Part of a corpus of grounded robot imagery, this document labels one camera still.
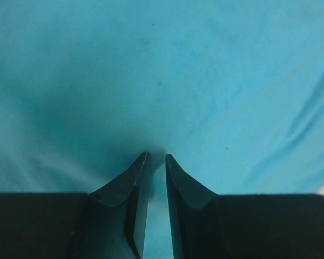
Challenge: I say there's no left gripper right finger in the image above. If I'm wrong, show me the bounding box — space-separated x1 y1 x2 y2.
165 155 324 258

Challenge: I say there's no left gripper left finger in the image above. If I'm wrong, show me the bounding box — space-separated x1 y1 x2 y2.
0 152 151 258

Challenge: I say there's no turquoise t shirt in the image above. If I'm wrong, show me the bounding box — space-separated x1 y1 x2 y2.
0 1 324 258

